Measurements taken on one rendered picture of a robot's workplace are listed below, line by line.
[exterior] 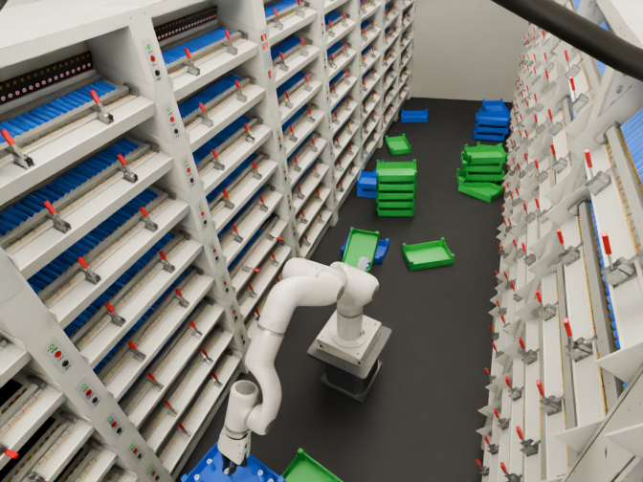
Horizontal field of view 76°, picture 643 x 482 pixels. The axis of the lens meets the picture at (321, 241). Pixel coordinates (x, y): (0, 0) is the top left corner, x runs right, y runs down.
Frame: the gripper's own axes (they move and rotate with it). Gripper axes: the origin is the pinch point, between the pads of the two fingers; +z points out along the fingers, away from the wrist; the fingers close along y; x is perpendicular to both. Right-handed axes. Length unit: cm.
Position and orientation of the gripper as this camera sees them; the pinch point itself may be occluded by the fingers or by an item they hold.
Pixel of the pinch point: (229, 466)
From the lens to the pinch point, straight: 155.3
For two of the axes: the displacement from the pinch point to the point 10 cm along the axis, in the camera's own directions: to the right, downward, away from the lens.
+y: -8.4, -3.4, 4.1
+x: -4.9, 1.7, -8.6
